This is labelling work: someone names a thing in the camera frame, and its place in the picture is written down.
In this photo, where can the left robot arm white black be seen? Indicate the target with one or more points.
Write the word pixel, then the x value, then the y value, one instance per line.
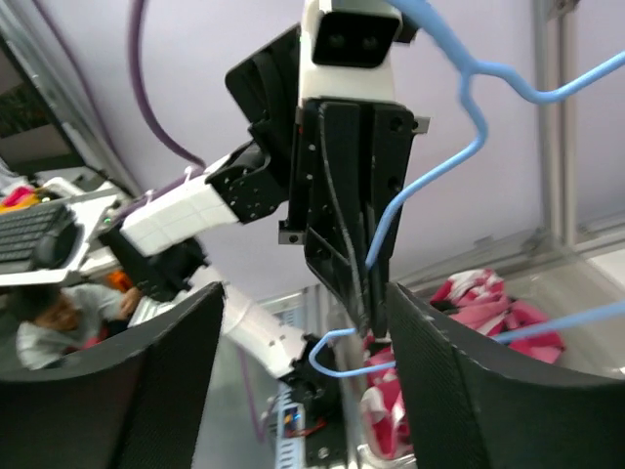
pixel 155 241

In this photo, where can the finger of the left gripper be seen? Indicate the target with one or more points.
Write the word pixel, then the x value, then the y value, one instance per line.
pixel 335 233
pixel 391 141

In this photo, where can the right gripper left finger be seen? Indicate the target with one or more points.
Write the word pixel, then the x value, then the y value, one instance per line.
pixel 133 401

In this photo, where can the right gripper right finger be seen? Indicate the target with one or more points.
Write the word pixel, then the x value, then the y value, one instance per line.
pixel 526 413

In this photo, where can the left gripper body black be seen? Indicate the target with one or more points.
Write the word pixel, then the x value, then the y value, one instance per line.
pixel 304 162

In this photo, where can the light blue wire hanger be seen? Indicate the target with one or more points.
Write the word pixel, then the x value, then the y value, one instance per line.
pixel 497 193

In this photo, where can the pink camouflage trousers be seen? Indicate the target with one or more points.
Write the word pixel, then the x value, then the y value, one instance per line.
pixel 474 298

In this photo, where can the black keyboard on tray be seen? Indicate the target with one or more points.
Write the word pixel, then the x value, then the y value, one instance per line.
pixel 41 237

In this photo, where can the left aluminium frame post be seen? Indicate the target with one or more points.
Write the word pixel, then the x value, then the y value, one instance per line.
pixel 550 252

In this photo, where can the person in grey shirt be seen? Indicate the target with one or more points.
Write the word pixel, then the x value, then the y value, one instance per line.
pixel 56 321

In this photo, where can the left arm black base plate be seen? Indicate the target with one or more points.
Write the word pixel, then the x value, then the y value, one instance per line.
pixel 327 447

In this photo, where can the grey slotted cable duct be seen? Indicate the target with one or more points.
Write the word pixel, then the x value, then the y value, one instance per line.
pixel 289 439

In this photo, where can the clear plastic bin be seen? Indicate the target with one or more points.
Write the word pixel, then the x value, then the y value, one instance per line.
pixel 561 303

